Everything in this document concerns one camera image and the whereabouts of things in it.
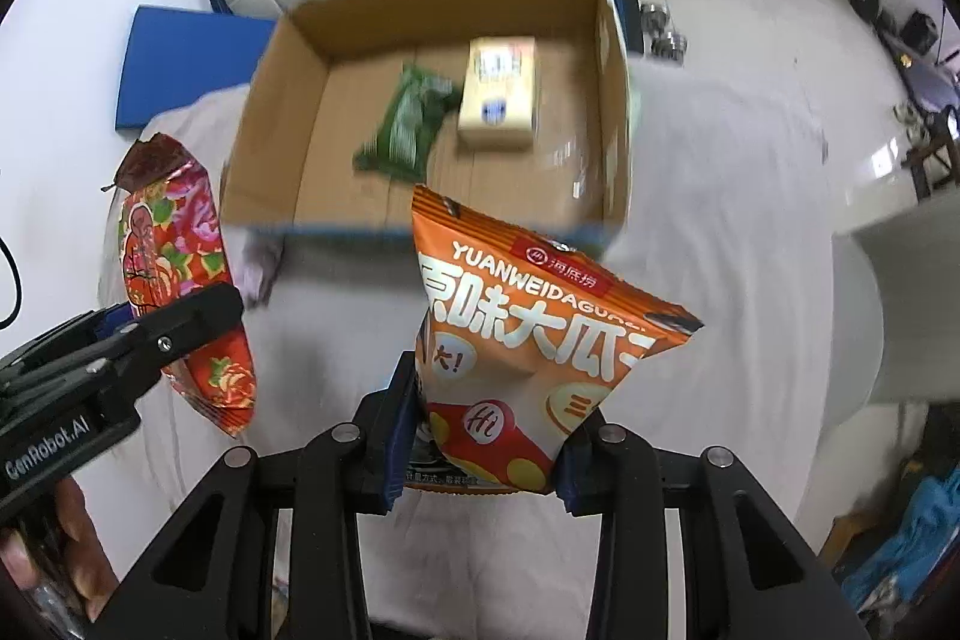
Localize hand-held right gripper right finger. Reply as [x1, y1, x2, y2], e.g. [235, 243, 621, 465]
[553, 406, 880, 640]

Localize blue cloth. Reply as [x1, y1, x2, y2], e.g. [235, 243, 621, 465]
[840, 464, 960, 618]

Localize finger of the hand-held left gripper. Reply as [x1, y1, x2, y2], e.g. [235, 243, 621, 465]
[0, 304, 143, 386]
[90, 284, 246, 397]

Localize red floral snack bag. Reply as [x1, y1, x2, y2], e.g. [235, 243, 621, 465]
[101, 134, 258, 438]

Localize blue mat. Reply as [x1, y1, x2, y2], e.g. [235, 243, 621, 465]
[114, 5, 278, 133]

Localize pale purple cloth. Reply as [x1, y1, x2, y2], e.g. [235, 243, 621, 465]
[234, 227, 290, 311]

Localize yellow tissue pack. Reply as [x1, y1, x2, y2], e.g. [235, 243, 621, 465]
[456, 35, 541, 150]

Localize chrome dumbbells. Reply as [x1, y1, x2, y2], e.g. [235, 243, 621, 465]
[639, 2, 691, 62]

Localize green snack packet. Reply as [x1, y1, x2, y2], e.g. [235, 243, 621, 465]
[352, 62, 464, 185]

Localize person's left hand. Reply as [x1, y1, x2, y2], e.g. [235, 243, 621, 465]
[0, 473, 121, 626]

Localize black cable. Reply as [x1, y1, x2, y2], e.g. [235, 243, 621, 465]
[0, 235, 22, 327]

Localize cardboard box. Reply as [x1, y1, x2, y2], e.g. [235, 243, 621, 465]
[220, 0, 635, 260]

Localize orange snack bag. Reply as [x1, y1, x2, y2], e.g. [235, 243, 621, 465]
[405, 184, 706, 498]

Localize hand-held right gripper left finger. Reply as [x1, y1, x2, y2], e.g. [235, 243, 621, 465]
[94, 351, 422, 640]

